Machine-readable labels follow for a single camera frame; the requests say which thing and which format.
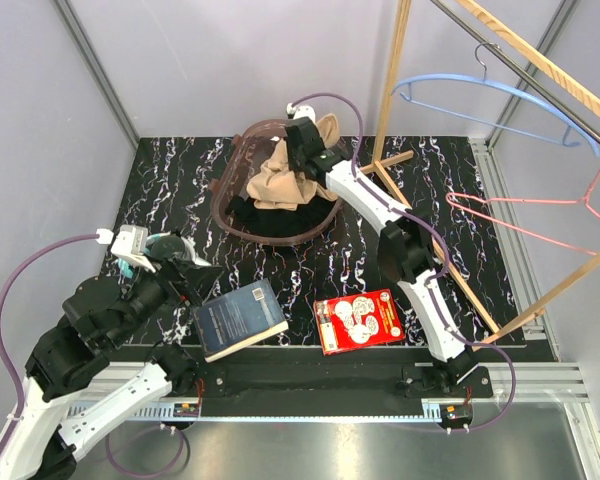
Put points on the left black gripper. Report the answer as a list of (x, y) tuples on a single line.
[(196, 281)]

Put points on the black t shirt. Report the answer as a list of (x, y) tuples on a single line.
[(278, 223)]

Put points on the beige t shirt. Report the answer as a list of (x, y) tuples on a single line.
[(277, 187)]

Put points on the pink wire hanger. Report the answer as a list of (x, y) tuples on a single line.
[(555, 212)]

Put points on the blue hanger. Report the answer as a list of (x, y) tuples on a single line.
[(452, 94)]

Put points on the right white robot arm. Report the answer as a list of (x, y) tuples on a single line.
[(405, 253)]

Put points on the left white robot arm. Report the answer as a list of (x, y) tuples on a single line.
[(40, 440)]

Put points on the dark blue book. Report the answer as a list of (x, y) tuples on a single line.
[(239, 319)]

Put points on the teal headphones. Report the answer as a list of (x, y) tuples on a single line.
[(126, 270)]

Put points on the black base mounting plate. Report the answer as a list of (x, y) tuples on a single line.
[(302, 382)]

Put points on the red printed package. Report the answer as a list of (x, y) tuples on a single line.
[(357, 321)]

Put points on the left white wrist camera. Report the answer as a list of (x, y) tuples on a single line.
[(129, 245)]

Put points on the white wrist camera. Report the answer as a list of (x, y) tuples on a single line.
[(300, 111), (129, 245)]

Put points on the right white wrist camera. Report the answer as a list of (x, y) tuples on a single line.
[(300, 111)]

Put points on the wooden clothes rack frame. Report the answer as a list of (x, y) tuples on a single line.
[(582, 95)]

